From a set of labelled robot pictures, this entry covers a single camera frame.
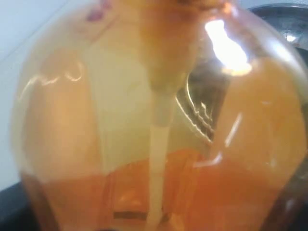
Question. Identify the steel mesh colander basket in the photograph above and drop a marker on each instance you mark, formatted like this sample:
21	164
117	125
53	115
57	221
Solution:
290	20

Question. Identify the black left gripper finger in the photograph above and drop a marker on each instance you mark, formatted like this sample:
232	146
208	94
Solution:
15	211

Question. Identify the orange pump soap bottle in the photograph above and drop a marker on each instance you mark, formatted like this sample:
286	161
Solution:
162	115

